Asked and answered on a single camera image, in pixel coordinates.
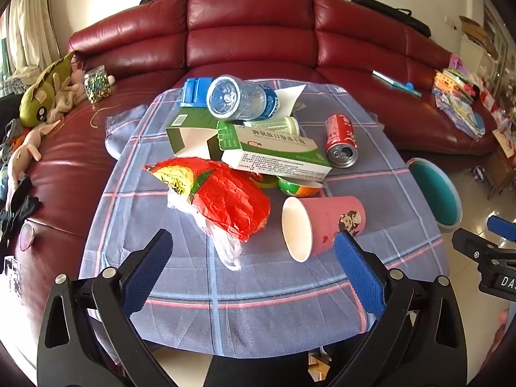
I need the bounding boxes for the red leather sofa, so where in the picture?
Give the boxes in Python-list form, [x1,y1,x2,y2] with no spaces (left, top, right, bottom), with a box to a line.
[16,0,498,372]

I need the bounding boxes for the clear plastic bottle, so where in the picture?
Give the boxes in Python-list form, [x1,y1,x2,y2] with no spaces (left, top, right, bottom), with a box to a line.
[206,75,279,122]

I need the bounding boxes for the pale plush toy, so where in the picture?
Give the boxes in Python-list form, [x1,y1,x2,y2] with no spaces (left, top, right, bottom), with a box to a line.
[6,123,61,194]

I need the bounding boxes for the black bag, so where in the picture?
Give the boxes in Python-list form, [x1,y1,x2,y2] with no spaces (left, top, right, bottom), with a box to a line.
[351,0,432,37]

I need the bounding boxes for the blue-grey plaid tablecloth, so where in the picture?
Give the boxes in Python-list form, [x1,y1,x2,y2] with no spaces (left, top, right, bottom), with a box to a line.
[78,78,450,355]

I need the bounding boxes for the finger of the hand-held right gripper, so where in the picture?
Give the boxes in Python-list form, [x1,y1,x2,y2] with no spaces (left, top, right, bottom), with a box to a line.
[487,215,516,245]
[451,229,516,267]

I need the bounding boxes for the open green white carton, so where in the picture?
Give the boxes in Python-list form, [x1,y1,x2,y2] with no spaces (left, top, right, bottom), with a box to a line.
[165,107,226,162]

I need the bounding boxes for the green white medicine box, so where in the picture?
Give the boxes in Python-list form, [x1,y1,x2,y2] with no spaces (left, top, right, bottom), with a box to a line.
[221,123,332,182]

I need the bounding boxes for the clear plastic bag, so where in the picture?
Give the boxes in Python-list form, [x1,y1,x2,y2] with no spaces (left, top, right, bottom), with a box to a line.
[167,191,243,272]

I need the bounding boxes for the red snack bag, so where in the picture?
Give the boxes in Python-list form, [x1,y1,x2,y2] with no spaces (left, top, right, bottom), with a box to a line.
[144,156,271,243]

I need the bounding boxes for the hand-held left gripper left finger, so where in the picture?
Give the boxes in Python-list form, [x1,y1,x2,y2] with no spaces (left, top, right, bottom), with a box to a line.
[36,229,178,387]

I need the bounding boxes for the blue plastic box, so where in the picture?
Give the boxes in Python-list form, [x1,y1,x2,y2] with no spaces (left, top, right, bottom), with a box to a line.
[180,77,214,108]

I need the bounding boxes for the wooden cabinet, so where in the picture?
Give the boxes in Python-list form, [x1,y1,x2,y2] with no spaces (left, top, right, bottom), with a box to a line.
[486,121,516,202]

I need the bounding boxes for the blue plastic basin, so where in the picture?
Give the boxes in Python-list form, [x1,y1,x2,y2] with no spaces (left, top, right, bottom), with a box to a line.
[406,157,463,233]

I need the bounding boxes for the teal book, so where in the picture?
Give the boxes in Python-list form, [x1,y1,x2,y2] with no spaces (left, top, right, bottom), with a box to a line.
[372,70,422,98]

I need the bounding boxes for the pink paper cup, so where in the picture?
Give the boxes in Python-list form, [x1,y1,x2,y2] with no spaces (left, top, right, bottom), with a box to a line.
[281,195,366,263]

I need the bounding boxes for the red soda can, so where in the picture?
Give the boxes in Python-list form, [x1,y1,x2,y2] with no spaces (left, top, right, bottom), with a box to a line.
[325,114,359,168]

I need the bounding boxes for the green plush toy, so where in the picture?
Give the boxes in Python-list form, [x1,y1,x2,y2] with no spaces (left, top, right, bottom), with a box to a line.
[19,50,75,126]

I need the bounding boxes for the dark clothes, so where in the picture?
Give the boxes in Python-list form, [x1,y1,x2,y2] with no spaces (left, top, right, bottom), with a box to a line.
[0,177,41,251]

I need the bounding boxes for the folded clothes pile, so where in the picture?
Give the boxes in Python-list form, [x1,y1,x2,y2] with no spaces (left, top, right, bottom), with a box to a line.
[433,54,486,138]

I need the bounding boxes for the white jar with green label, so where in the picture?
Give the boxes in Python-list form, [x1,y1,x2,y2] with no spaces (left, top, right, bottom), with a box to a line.
[242,116,301,138]

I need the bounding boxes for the small green plastic container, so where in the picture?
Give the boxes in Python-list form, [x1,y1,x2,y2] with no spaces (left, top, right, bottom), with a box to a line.
[278,175,324,198]

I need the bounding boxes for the cardboard box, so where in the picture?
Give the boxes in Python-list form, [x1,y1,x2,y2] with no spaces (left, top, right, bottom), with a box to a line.
[460,15,498,59]

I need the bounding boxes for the pink plush toy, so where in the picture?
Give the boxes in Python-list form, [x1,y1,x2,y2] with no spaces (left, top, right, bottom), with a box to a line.
[44,58,87,124]

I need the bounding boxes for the cream curtain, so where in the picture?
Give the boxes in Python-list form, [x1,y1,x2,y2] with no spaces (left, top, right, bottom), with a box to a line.
[8,0,53,77]

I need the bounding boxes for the clear jar of beads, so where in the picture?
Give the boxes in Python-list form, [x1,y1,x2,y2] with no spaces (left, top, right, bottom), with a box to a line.
[84,68,116,104]

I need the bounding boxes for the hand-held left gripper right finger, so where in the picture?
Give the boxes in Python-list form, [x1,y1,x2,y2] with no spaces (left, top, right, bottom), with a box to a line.
[326,232,478,387]

